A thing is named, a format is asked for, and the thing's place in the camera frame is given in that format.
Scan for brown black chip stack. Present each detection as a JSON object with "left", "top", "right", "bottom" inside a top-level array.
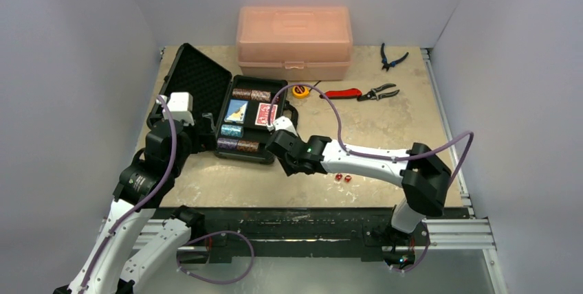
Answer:
[{"left": 236, "top": 140, "right": 260, "bottom": 152}]

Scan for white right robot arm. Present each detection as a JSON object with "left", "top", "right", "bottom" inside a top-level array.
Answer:
[{"left": 265, "top": 130, "right": 452, "bottom": 244}]

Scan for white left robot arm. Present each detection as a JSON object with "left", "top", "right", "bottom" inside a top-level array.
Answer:
[{"left": 55, "top": 111, "right": 205, "bottom": 293}]

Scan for black poker set case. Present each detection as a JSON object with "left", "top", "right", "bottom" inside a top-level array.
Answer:
[{"left": 160, "top": 43, "right": 298, "bottom": 164}]

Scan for purple chip stack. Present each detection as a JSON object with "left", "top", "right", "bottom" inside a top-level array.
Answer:
[{"left": 217, "top": 137, "right": 239, "bottom": 150}]

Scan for light blue chip stack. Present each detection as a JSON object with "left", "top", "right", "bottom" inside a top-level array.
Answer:
[{"left": 220, "top": 124, "right": 244, "bottom": 138}]

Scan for blue playing card deck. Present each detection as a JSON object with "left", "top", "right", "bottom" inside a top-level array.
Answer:
[{"left": 224, "top": 99, "right": 248, "bottom": 124}]

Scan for red playing card deck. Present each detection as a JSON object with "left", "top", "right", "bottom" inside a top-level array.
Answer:
[{"left": 254, "top": 102, "right": 278, "bottom": 126}]

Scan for yellow tape measure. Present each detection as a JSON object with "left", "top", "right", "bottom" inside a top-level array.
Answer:
[{"left": 291, "top": 81, "right": 320, "bottom": 99}]

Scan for brown chip stack in case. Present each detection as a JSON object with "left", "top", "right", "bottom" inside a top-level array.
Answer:
[{"left": 232, "top": 89, "right": 272, "bottom": 102}]

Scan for pink plastic toolbox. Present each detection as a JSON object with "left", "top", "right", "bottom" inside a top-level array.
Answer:
[{"left": 236, "top": 6, "right": 353, "bottom": 81}]

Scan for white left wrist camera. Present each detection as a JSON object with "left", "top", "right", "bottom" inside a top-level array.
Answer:
[{"left": 155, "top": 92, "right": 195, "bottom": 126}]

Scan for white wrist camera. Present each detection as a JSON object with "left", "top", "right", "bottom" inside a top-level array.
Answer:
[
  {"left": 155, "top": 92, "right": 195, "bottom": 126},
  {"left": 267, "top": 116, "right": 298, "bottom": 137}
]

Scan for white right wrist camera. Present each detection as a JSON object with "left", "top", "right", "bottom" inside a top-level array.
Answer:
[{"left": 267, "top": 116, "right": 298, "bottom": 137}]

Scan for black table front rail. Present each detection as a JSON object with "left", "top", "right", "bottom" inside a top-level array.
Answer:
[{"left": 180, "top": 207, "right": 428, "bottom": 263}]

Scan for blue handled pliers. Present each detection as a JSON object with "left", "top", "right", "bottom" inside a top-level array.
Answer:
[{"left": 380, "top": 43, "right": 410, "bottom": 73}]

